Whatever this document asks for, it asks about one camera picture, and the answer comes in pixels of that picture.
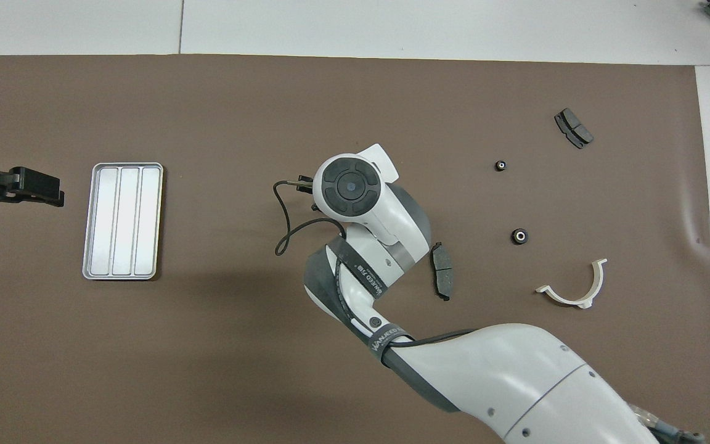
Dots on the silver metal tray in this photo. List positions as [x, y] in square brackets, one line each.
[123, 221]

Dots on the long grey brake pad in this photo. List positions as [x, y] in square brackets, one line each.
[443, 274]

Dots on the brown table mat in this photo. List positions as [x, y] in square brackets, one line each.
[207, 339]

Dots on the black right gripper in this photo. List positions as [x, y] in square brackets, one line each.
[314, 206]

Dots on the white curved plastic bracket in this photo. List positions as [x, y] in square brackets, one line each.
[597, 280]

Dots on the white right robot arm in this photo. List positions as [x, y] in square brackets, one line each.
[503, 376]

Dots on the short grey brake pad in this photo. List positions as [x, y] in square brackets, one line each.
[574, 127]

